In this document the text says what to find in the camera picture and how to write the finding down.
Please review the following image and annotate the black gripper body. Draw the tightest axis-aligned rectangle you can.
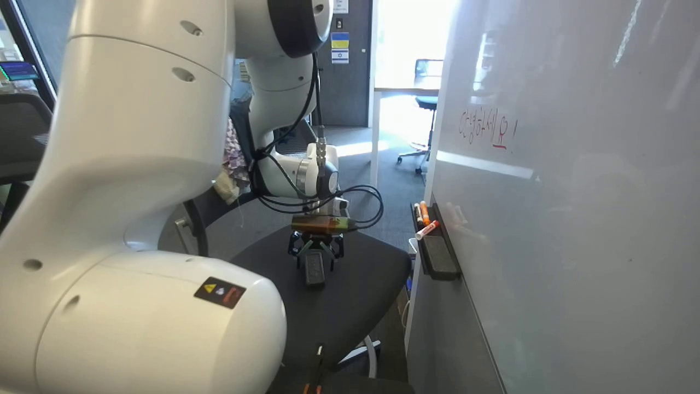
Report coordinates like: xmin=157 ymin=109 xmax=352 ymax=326
xmin=288 ymin=229 xmax=343 ymax=259

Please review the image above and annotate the black whiteboard eraser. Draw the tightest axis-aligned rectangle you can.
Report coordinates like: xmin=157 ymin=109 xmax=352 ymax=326
xmin=302 ymin=249 xmax=325 ymax=286

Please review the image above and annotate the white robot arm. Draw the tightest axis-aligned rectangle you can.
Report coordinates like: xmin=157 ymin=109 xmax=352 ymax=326
xmin=0 ymin=0 xmax=332 ymax=394

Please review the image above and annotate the large white whiteboard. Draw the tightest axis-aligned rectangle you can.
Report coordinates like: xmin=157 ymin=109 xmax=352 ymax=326
xmin=407 ymin=0 xmax=700 ymax=394

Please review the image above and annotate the cream patterned cloth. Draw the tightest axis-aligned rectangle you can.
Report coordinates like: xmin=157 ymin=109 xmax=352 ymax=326
xmin=214 ymin=123 xmax=250 ymax=203

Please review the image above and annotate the grey office chair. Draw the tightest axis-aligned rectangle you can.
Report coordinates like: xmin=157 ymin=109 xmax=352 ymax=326
xmin=0 ymin=90 xmax=407 ymax=394

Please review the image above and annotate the white orange marker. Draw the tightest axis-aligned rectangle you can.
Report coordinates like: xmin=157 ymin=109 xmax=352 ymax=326
xmin=413 ymin=218 xmax=440 ymax=241

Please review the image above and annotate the black marker tray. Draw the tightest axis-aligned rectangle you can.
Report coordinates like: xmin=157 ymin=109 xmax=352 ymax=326
xmin=417 ymin=205 xmax=462 ymax=281

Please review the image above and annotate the blue office chair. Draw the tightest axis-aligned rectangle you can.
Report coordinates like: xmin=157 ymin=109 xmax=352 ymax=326
xmin=396 ymin=56 xmax=444 ymax=175

